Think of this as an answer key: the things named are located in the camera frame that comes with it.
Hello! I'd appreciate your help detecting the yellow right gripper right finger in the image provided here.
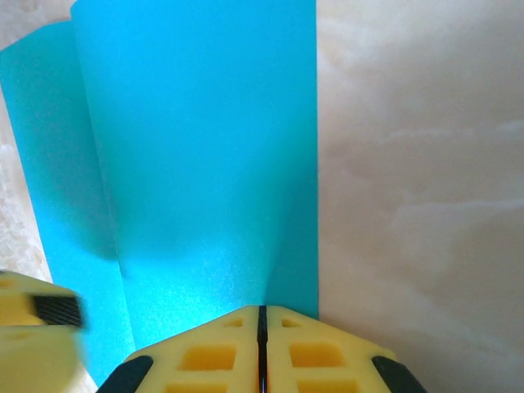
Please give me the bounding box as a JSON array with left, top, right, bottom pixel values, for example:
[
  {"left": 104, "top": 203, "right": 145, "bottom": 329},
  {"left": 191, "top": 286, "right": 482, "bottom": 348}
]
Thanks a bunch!
[{"left": 264, "top": 305, "right": 430, "bottom": 393}]

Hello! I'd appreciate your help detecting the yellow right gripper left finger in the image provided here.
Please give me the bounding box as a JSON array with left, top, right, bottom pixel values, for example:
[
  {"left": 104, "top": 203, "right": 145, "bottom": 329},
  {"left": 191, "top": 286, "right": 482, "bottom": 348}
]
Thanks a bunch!
[{"left": 95, "top": 305, "right": 260, "bottom": 393}]

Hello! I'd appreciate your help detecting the blue paper sheet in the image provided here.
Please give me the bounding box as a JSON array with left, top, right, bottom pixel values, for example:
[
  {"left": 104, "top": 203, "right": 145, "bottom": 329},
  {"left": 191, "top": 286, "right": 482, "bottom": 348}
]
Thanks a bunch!
[{"left": 0, "top": 0, "right": 320, "bottom": 389}]

